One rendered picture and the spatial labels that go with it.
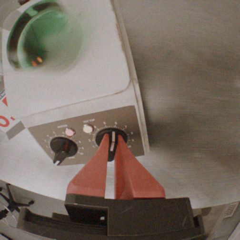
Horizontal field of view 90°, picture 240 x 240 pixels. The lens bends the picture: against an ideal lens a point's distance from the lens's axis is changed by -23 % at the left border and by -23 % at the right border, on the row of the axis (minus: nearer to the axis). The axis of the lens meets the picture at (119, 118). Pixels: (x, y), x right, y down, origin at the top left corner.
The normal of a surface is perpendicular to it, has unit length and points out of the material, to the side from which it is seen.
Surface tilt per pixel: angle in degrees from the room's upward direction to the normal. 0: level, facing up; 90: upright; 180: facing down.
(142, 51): 0
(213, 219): 0
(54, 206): 0
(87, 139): 30
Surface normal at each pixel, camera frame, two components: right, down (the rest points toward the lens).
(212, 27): -0.10, 0.17
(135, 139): 0.02, 0.63
